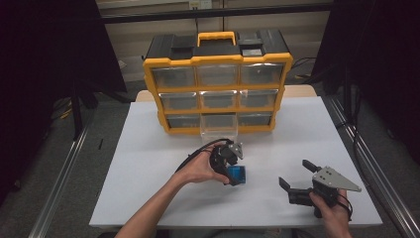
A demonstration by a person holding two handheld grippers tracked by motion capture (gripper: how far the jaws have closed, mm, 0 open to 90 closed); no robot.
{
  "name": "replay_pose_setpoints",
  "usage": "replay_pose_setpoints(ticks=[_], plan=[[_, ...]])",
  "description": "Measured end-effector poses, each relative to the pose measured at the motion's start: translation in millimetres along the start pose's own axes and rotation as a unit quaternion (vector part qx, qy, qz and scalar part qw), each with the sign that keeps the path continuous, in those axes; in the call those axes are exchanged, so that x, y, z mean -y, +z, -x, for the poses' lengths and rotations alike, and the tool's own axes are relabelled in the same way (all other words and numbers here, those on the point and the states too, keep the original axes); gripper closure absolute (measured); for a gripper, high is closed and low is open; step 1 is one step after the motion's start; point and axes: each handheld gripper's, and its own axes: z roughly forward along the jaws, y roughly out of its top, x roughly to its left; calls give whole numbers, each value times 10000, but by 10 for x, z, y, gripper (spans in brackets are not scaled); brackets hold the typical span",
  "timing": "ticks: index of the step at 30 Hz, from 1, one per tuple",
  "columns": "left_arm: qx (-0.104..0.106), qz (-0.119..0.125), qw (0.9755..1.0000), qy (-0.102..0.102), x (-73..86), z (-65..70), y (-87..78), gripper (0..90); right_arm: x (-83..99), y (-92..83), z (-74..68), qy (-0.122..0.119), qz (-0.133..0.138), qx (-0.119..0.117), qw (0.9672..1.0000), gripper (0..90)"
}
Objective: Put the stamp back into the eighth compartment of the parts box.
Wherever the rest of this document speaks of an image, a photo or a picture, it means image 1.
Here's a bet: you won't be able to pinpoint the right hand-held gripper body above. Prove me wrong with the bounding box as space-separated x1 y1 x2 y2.
287 166 363 219

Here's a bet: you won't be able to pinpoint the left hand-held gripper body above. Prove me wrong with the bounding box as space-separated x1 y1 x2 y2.
209 140 245 174

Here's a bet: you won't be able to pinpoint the small blue box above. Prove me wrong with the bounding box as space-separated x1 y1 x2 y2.
227 165 248 185

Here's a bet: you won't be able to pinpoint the transparent plastic drawer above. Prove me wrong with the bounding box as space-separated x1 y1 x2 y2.
200 113 240 144

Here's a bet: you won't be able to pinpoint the yellow black drawer cabinet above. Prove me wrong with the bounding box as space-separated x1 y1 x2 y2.
142 30 294 136

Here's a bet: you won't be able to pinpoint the person's left hand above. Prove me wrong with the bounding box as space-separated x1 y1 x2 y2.
176 142 232 185

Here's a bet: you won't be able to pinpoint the person's right hand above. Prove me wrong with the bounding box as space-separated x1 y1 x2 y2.
309 189 353 231

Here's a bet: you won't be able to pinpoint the grid of clear cabinet drawers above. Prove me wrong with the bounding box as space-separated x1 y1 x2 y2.
151 62 285 129

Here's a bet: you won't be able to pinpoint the black curtain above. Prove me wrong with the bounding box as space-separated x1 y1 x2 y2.
0 0 129 202
311 0 420 165

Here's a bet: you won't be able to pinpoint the black horizontal bar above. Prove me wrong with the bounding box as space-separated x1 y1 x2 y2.
99 2 333 25

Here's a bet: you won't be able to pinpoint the black metal stand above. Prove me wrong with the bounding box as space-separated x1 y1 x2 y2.
69 78 100 142

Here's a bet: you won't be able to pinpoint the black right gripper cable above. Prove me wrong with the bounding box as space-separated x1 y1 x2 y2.
336 192 354 221

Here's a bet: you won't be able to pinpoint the metal floor rail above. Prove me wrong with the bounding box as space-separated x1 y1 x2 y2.
28 121 91 238
325 94 420 238

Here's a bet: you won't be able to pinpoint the black floor cables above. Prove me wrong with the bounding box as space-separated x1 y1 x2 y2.
289 57 319 81

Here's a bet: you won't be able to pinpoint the white wall socket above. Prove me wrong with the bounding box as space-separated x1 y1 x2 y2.
188 0 213 10

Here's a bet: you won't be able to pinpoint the yellow floor cable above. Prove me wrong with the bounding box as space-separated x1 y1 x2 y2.
49 98 74 121

